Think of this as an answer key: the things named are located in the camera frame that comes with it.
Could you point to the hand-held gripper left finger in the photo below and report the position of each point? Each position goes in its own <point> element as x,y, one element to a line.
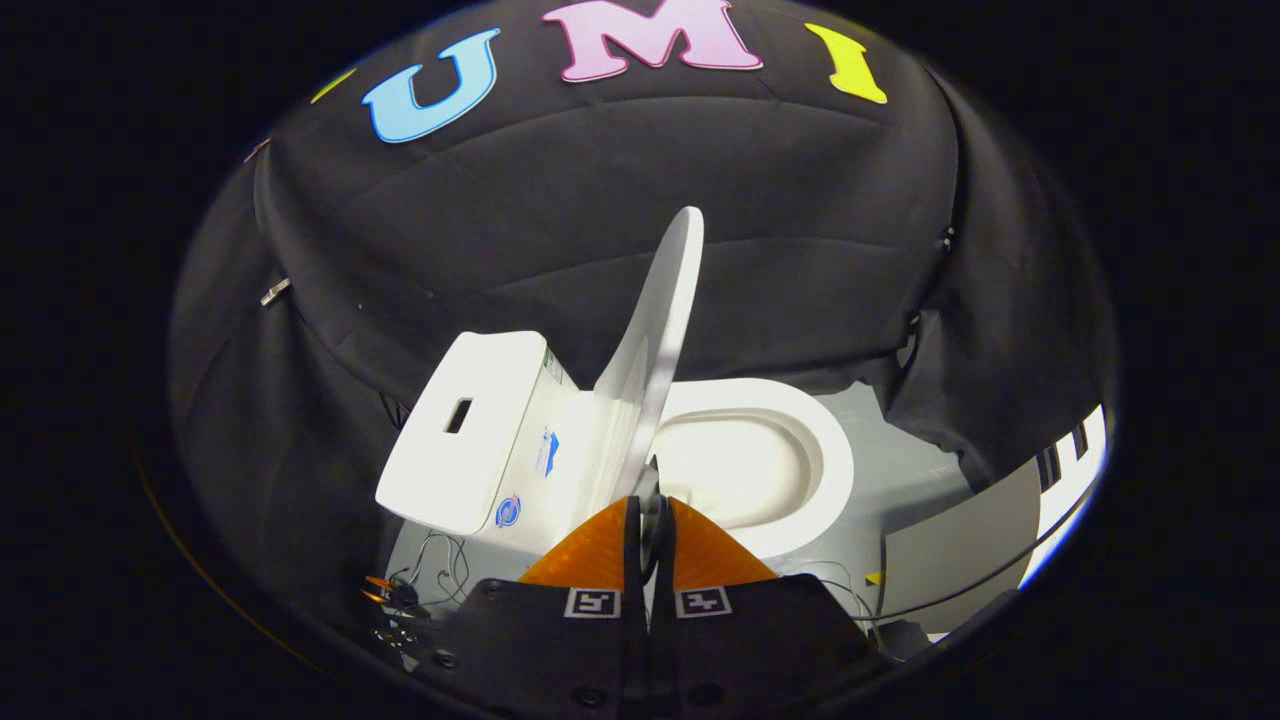
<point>560,640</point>

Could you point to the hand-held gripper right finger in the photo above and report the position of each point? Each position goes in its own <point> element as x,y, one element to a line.
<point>740,640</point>

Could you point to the white toilet lid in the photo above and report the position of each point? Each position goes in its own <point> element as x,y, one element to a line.
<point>655,340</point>

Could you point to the white toilet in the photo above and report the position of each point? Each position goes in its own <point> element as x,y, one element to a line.
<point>470,450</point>

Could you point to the grey board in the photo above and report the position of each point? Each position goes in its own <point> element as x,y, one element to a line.
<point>960,550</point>

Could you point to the white black-striped panel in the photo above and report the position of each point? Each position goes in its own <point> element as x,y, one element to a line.
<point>1075,470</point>

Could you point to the black backdrop cloth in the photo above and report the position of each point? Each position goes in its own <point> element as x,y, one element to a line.
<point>560,200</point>

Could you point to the silver clip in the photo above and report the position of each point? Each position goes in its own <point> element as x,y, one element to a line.
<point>275,292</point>

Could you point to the copper clip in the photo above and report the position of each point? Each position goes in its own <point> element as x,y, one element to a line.
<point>257,151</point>

